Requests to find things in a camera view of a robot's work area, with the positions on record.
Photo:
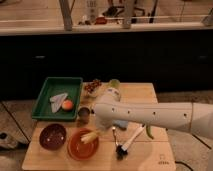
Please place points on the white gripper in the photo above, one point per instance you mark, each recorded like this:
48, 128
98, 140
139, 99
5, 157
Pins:
102, 125

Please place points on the yellow banana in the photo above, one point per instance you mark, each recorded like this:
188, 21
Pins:
89, 137

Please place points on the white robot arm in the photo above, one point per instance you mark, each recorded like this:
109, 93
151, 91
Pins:
194, 118

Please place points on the red bowl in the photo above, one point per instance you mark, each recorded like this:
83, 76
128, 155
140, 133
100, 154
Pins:
79, 151

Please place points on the dark purple bowl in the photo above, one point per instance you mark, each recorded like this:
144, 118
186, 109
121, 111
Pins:
53, 137

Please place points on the metal spoon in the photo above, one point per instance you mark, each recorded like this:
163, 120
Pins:
115, 136

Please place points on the blue sponge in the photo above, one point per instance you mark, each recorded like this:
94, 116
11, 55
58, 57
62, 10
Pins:
121, 124

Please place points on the small metal cup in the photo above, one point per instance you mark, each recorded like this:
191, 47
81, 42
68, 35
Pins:
84, 115

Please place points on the bunch of red grapes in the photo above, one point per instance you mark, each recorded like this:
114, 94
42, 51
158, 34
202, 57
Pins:
92, 86

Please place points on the orange peach fruit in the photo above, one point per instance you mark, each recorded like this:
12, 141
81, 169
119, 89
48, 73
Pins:
67, 105

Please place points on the green cup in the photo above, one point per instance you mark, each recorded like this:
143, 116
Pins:
114, 83

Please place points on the green chili pepper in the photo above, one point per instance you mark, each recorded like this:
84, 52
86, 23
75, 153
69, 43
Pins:
148, 132

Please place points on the green plastic tray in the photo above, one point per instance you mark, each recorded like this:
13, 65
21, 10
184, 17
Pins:
54, 92

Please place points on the grey folded cloth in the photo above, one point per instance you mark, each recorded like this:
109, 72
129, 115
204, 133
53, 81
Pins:
56, 101

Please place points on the white handled black brush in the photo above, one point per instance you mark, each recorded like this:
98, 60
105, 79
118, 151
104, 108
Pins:
121, 150

